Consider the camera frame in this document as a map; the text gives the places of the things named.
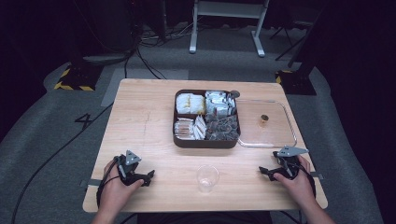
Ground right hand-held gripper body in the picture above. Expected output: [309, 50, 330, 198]
[272, 145, 310, 181]

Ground person's right hand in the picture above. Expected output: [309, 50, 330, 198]
[273, 154, 317, 210]

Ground person's left hand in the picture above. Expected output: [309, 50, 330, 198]
[98, 158, 145, 217]

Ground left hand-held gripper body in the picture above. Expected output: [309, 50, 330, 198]
[116, 149, 147, 188]

